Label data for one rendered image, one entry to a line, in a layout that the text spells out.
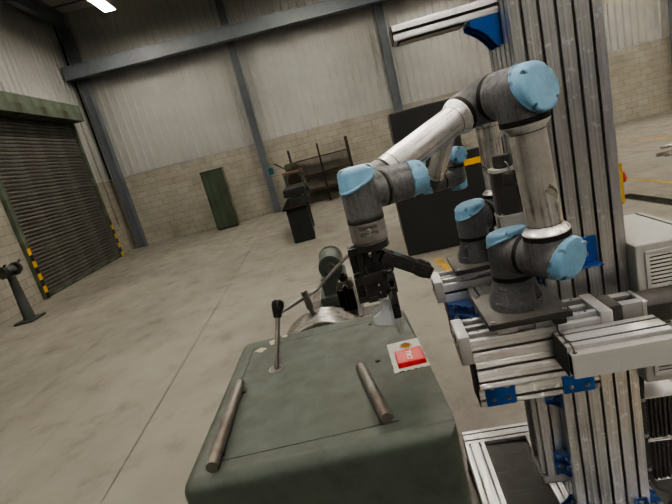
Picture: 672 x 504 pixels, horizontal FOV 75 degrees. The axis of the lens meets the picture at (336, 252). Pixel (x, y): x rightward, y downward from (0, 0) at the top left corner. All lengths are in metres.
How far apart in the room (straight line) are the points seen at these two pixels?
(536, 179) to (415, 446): 0.68
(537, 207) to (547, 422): 0.94
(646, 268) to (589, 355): 0.40
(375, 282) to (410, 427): 0.28
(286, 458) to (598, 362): 0.85
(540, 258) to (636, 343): 0.33
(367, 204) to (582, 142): 0.83
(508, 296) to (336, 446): 0.72
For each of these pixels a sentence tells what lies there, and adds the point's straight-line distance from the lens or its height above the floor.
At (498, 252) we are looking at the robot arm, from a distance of 1.30.
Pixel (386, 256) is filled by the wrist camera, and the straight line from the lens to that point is 0.89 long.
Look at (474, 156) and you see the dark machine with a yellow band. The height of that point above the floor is 1.14.
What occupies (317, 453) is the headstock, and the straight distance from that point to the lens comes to 0.81.
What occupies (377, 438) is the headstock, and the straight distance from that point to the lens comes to 0.80.
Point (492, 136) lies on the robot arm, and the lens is 1.81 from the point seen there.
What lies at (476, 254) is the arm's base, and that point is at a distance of 1.79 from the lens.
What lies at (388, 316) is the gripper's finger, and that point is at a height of 1.37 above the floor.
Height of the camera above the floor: 1.74
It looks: 13 degrees down
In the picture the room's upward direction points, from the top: 14 degrees counter-clockwise
